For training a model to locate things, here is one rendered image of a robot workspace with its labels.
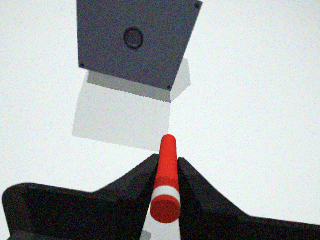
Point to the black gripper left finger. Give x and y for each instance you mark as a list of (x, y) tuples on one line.
[(116, 211)]

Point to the red peg with white band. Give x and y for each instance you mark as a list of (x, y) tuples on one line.
[(165, 200)]

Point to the grey sloped panel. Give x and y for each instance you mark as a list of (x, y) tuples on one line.
[(138, 40)]

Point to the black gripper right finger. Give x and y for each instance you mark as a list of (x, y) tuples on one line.
[(206, 214)]

